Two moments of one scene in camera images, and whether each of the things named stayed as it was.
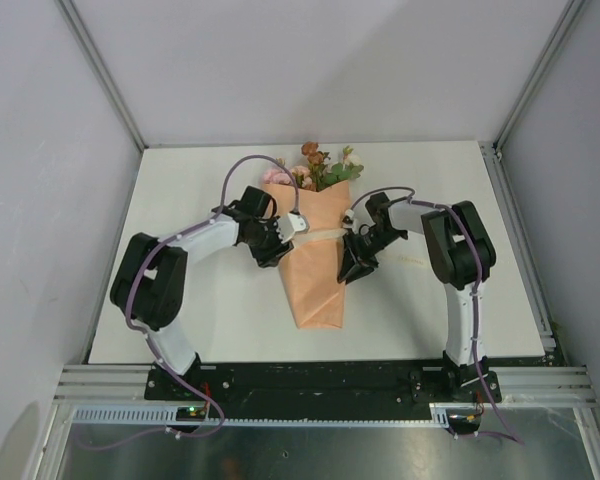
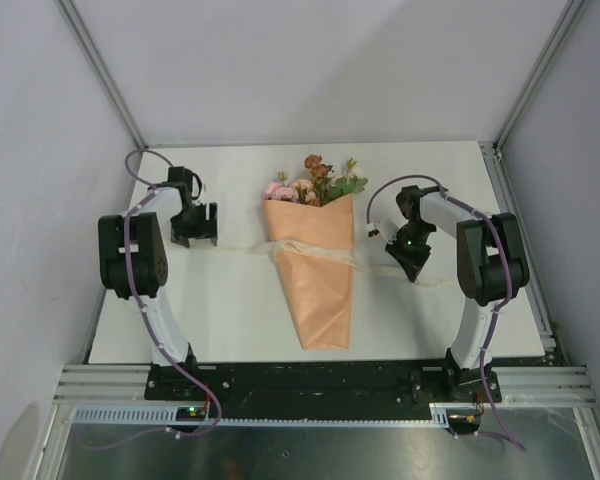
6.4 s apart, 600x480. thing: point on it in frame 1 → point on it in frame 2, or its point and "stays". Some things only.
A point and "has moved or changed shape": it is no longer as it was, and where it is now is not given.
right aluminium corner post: (536, 71) stays
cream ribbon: (318, 236) → (326, 257)
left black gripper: (271, 256) → (206, 229)
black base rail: (321, 389) stays
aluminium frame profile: (103, 384) stays
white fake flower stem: (349, 168) → (351, 181)
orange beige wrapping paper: (315, 272) has moved or changed shape
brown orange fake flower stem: (315, 160) → (319, 172)
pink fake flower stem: (276, 176) → (277, 191)
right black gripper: (352, 268) → (412, 264)
